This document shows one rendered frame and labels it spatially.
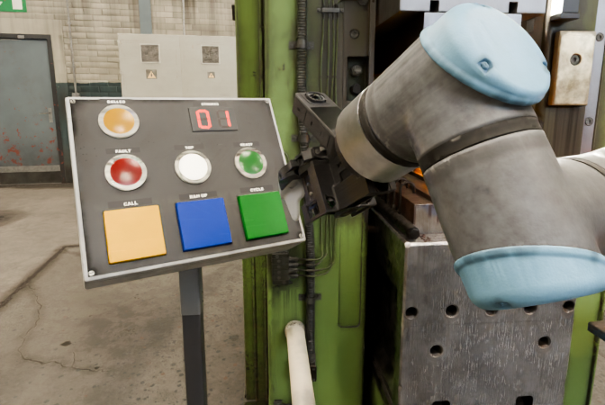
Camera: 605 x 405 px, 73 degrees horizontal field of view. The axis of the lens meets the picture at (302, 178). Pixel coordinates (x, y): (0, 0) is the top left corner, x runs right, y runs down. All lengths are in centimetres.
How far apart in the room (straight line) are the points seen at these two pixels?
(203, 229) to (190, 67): 545
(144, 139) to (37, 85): 651
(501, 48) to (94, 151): 55
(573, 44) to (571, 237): 91
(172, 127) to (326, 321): 65
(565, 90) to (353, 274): 67
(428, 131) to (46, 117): 696
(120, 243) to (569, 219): 53
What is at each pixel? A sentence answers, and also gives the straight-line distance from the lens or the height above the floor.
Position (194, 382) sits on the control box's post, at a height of 66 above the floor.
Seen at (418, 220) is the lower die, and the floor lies 95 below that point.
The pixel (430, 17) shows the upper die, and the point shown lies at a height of 135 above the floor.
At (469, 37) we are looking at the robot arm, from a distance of 31.
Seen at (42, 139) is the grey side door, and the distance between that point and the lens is 721.
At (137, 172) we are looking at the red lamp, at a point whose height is 109.
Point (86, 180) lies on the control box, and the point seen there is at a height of 108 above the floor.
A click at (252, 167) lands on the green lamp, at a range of 71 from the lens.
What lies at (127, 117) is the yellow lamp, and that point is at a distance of 71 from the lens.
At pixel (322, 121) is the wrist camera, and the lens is 47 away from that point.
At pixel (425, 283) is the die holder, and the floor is 83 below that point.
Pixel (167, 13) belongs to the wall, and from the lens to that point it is 684.
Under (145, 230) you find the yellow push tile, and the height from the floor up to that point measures 101.
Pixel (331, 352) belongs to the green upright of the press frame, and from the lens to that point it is 117.
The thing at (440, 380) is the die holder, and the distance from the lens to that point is 103.
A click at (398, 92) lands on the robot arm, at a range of 34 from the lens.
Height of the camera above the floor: 119
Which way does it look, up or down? 10 degrees down
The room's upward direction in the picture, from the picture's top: straight up
